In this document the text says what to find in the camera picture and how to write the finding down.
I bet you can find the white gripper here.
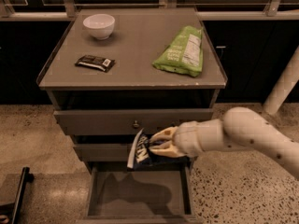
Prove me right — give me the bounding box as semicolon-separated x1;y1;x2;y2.
149;121;203;158

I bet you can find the blue chip bag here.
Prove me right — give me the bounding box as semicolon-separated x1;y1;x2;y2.
127;130;189;170

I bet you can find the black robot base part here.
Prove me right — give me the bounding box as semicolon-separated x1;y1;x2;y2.
0;167;35;224

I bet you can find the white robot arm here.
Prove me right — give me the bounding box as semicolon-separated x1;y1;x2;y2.
150;106;299;178

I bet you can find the top grey drawer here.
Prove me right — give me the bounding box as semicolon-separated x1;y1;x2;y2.
54;108;213;135

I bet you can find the top drawer metal knob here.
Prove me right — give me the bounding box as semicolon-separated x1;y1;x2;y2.
133;120;140;129

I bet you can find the bottom grey open drawer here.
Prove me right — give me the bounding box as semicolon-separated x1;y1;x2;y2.
76;162;202;224

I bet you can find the middle grey drawer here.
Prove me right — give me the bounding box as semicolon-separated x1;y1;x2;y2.
74;144;131;161

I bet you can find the green chip bag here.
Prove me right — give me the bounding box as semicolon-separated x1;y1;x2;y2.
152;26;203;77

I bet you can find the grey drawer cabinet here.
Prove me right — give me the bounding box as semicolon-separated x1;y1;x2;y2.
36;7;227;224

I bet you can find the black snack bar wrapper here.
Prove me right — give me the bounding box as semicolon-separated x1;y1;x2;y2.
75;55;115;73

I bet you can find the white ceramic bowl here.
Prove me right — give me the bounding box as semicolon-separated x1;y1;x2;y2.
83;14;115;40

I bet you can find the metal railing frame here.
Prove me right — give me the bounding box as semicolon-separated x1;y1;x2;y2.
0;0;299;21

